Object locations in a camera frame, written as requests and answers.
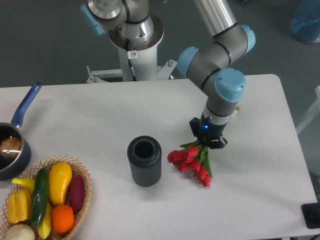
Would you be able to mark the yellow squash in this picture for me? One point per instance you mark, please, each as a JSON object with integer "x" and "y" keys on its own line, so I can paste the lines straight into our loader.
{"x": 59, "y": 179}

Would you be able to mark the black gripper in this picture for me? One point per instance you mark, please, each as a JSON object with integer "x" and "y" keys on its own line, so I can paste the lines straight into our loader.
{"x": 203, "y": 128}

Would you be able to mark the green cucumber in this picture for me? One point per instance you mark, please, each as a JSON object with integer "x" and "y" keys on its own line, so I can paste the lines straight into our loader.
{"x": 39, "y": 198}

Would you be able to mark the black device at edge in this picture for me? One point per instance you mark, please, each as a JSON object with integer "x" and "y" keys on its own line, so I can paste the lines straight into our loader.
{"x": 311, "y": 214}

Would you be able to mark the white frame at right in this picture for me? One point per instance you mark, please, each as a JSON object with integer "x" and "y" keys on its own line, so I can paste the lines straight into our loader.
{"x": 310, "y": 113}

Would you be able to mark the yellow bell pepper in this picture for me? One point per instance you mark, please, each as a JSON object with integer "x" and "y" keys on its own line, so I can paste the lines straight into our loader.
{"x": 19, "y": 206}

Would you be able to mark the purple sweet potato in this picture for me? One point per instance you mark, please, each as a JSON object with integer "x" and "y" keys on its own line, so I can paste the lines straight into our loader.
{"x": 76, "y": 194}

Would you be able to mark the blue translucent container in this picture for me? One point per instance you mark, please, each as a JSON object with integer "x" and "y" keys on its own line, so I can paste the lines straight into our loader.
{"x": 305, "y": 24}

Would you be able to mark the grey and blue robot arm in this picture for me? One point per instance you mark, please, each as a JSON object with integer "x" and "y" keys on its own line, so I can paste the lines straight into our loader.
{"x": 210, "y": 70}

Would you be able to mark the blue handled saucepan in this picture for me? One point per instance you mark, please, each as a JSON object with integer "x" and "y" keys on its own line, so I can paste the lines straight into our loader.
{"x": 15, "y": 151}

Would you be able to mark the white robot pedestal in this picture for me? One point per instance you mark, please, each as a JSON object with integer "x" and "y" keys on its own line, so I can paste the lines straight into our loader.
{"x": 137, "y": 46}

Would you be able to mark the red tulip bouquet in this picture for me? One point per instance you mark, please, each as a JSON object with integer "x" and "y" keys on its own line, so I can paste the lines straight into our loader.
{"x": 194, "y": 156}

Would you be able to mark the woven wicker basket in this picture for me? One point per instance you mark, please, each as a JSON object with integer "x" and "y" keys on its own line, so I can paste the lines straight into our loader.
{"x": 77, "y": 168}

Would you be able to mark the yellow banana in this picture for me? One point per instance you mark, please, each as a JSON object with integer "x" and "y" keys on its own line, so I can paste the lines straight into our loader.
{"x": 45, "y": 226}

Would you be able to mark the orange fruit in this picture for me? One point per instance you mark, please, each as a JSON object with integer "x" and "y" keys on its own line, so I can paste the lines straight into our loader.
{"x": 63, "y": 218}

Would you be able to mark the white garlic bulb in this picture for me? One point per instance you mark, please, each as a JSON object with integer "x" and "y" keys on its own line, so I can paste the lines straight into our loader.
{"x": 20, "y": 232}

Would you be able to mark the dark grey ribbed vase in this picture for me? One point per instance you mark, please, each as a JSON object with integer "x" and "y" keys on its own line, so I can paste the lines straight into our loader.
{"x": 145, "y": 159}

